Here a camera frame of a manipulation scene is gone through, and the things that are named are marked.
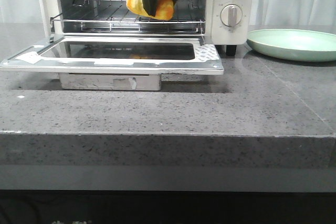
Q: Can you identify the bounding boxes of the oven door with glass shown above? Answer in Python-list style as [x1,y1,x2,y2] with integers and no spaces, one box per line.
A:
[1,34,224,90]

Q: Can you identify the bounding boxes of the lower oven knob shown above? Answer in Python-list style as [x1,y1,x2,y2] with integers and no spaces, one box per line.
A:
[220,4,243,27]

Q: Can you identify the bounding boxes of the yellow orange croissant bread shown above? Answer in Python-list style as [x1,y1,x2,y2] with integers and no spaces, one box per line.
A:
[126,0,174,20]

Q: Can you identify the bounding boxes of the light green plate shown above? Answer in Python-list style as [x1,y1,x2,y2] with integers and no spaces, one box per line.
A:
[247,29,335,62]

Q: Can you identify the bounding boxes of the white toaster oven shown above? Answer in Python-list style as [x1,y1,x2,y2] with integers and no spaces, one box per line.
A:
[33,0,255,57]

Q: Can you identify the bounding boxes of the metal oven wire rack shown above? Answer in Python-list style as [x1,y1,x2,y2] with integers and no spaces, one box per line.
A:
[50,0,205,35]

